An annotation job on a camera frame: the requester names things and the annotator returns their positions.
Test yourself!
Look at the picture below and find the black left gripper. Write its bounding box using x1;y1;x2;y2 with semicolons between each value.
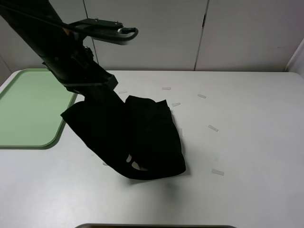
43;60;118;100

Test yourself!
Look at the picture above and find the black short sleeve t-shirt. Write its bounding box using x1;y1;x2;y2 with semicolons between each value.
62;91;186;181

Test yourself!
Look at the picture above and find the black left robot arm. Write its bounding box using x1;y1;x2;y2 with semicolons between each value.
0;0;118;101

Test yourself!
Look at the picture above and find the light green plastic tray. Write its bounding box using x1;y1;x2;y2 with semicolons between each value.
0;69;77;149

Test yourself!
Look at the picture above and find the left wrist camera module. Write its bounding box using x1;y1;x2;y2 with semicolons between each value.
69;19;139;45

